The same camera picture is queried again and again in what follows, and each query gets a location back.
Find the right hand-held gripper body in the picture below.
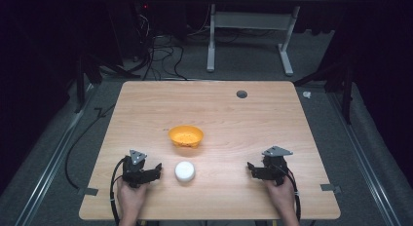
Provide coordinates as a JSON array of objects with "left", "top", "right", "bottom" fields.
[{"left": 259, "top": 145, "right": 294, "bottom": 187}]

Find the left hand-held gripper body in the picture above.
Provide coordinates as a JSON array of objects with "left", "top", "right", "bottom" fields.
[{"left": 122, "top": 149, "right": 154, "bottom": 189}]

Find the white round cup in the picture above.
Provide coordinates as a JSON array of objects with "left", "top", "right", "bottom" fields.
[{"left": 174, "top": 161, "right": 197, "bottom": 183}]

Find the orange plastic bowl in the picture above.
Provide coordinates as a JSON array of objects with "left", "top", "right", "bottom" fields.
[{"left": 168, "top": 125, "right": 205, "bottom": 149}]

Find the person's left hand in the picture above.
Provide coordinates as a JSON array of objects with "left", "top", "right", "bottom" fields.
[{"left": 116, "top": 177, "right": 151, "bottom": 220}]

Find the person's right hand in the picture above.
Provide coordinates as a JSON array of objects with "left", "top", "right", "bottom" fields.
[{"left": 263, "top": 176, "right": 297, "bottom": 218}]

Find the grey tape strip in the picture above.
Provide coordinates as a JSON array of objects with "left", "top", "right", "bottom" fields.
[
  {"left": 77, "top": 187, "right": 99, "bottom": 197},
  {"left": 319, "top": 183, "right": 343, "bottom": 195}
]

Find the black metal stand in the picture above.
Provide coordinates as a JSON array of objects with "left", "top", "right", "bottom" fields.
[
  {"left": 73, "top": 53, "right": 141, "bottom": 114},
  {"left": 292, "top": 55, "right": 356, "bottom": 126}
]

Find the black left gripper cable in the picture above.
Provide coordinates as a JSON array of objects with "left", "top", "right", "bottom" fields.
[{"left": 109, "top": 157, "right": 129, "bottom": 226}]

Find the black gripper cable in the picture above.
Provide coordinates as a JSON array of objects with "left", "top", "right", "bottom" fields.
[
  {"left": 284, "top": 168, "right": 302, "bottom": 222},
  {"left": 109, "top": 157, "right": 129, "bottom": 226}
]

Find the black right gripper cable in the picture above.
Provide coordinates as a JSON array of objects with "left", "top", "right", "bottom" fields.
[{"left": 284, "top": 168, "right": 302, "bottom": 222}]

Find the long black floor cable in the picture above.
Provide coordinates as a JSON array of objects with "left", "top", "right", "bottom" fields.
[{"left": 63, "top": 103, "right": 117, "bottom": 190}]

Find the metal floor rail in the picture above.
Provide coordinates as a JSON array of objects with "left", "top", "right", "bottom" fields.
[
  {"left": 326, "top": 92, "right": 404, "bottom": 226},
  {"left": 13, "top": 84, "right": 95, "bottom": 226}
]

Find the tangle of black floor cables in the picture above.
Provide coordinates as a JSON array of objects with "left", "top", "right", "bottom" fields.
[{"left": 131, "top": 11, "right": 189, "bottom": 82}]

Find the white metal desk frame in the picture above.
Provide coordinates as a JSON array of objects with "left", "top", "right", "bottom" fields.
[{"left": 206, "top": 3, "right": 302, "bottom": 77}]

